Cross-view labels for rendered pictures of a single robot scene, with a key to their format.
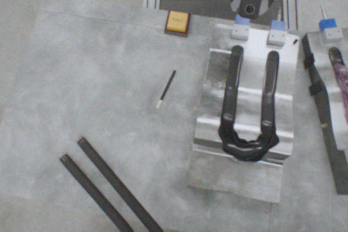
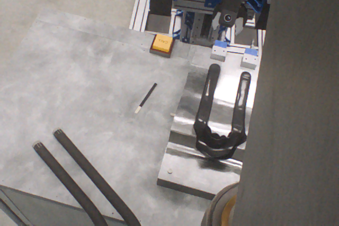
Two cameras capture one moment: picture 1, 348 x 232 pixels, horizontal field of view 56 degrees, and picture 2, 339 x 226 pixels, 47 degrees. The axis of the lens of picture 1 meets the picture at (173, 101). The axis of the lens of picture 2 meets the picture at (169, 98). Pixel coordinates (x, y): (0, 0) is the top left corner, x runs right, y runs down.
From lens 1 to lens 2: 0.40 m
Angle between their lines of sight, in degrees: 17
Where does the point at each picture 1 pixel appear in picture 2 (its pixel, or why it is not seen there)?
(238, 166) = (208, 166)
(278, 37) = (250, 60)
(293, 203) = not seen: hidden behind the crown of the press
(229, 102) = (204, 108)
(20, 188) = not seen: outside the picture
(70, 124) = (49, 118)
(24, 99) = (6, 91)
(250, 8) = (229, 17)
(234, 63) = (211, 78)
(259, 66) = (233, 82)
